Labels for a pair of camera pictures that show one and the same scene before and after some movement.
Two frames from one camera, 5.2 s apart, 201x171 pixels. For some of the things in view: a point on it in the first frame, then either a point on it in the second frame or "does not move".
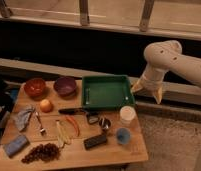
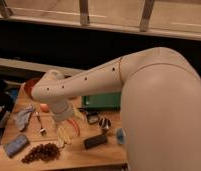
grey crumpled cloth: (21, 117) does not move
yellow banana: (62, 134) does not move
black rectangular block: (93, 141) does not move
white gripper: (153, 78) to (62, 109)
